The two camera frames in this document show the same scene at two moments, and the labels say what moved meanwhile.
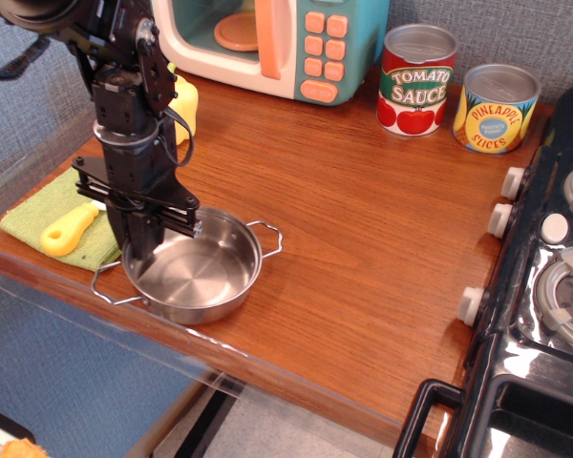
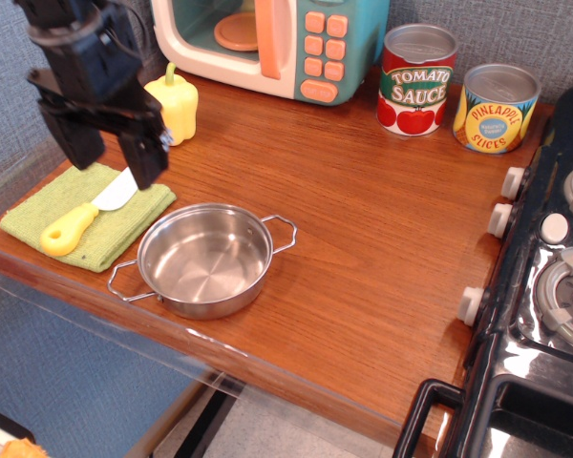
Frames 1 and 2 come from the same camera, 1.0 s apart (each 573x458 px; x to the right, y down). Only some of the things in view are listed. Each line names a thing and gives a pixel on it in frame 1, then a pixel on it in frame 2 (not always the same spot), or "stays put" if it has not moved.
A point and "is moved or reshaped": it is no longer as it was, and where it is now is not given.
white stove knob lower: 470,304 stays put
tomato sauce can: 415,78 stays put
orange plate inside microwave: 238,31 stays put
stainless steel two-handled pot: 194,281 is moved or reshaped
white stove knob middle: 499,218 stays put
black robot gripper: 138,169 to 95,73
